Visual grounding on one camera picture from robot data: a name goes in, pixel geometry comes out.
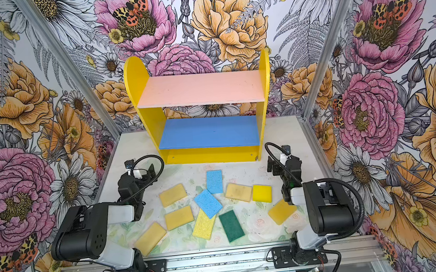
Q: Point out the tan yellow sponge lower left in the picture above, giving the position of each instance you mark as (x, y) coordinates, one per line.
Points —
(150, 238)

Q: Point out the tan yellow sponge upper left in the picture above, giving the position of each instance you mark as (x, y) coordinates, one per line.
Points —
(172, 195)

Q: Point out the tan yellow sponge middle left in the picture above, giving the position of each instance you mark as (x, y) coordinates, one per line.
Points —
(179, 218)

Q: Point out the yellow shelf with coloured boards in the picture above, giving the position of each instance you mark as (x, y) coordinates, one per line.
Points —
(201, 140)

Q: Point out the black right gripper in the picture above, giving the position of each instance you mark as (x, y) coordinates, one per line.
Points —
(280, 165)

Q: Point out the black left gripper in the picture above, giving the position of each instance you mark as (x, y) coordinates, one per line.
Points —
(143, 178)

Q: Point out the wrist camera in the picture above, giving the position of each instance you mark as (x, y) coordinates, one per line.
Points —
(285, 154)
(129, 165)

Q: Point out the bright yellow square sponge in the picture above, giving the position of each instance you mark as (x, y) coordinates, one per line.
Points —
(262, 193)

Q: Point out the speckled yellow sponge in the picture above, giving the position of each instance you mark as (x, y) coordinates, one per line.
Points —
(204, 226)

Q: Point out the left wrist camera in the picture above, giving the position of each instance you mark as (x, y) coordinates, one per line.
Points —
(129, 165)

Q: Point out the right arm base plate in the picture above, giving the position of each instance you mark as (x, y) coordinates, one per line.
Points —
(284, 258)

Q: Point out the aluminium frame post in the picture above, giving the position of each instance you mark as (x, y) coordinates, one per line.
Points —
(337, 21)
(40, 25)

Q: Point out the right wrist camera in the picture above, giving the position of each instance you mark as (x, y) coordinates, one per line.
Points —
(285, 154)

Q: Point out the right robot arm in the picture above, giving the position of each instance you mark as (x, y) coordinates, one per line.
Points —
(334, 208)

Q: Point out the left aluminium frame post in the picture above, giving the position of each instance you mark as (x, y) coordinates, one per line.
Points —
(40, 25)

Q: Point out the yellow sponge far right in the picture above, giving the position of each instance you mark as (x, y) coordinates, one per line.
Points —
(281, 212)

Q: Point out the tan sponge right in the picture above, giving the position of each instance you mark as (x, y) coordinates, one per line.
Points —
(239, 192)

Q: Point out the light blue sponge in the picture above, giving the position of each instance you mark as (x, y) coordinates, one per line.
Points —
(214, 181)

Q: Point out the green scouring sponge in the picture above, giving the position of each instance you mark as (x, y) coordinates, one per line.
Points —
(231, 226)

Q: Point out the tan yellow sponge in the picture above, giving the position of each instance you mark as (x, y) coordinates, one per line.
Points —
(150, 238)
(172, 195)
(179, 218)

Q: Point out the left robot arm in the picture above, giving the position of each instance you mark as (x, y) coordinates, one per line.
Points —
(82, 235)

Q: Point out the right aluminium frame post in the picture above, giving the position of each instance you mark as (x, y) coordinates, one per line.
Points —
(337, 21)

